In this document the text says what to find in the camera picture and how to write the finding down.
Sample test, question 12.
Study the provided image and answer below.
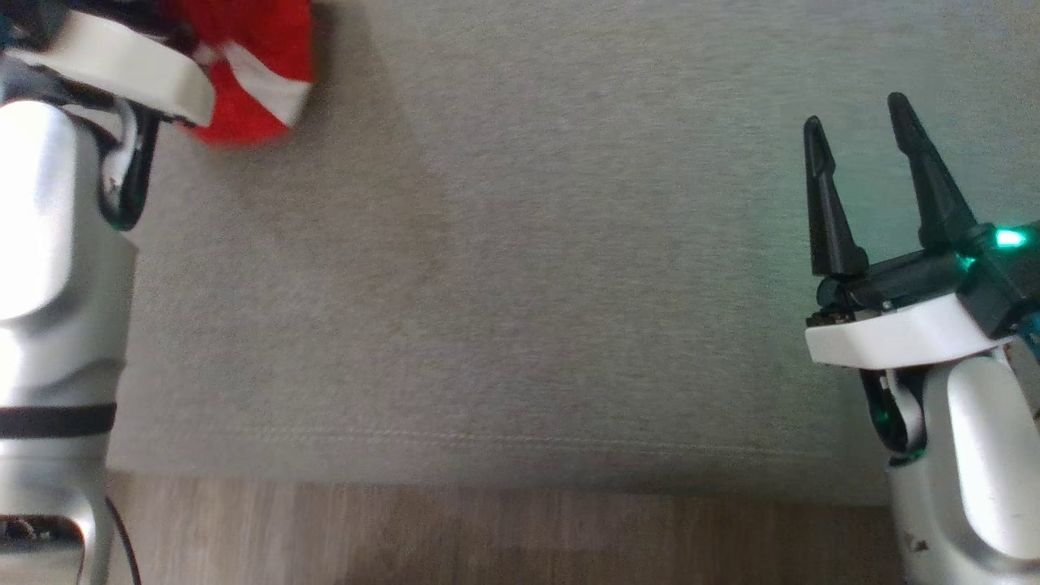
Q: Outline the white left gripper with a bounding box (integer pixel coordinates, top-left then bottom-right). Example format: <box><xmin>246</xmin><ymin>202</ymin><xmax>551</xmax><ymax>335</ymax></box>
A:
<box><xmin>0</xmin><ymin>8</ymin><xmax>217</xmax><ymax>127</ymax></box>

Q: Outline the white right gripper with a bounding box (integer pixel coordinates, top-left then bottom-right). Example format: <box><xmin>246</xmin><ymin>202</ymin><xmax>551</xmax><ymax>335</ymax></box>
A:
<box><xmin>803</xmin><ymin>91</ymin><xmax>1018</xmax><ymax>371</ymax></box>

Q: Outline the red shorts white stripe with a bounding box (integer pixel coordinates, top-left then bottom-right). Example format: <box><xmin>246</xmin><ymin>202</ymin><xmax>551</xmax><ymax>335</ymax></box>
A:
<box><xmin>167</xmin><ymin>0</ymin><xmax>315</xmax><ymax>149</ymax></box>

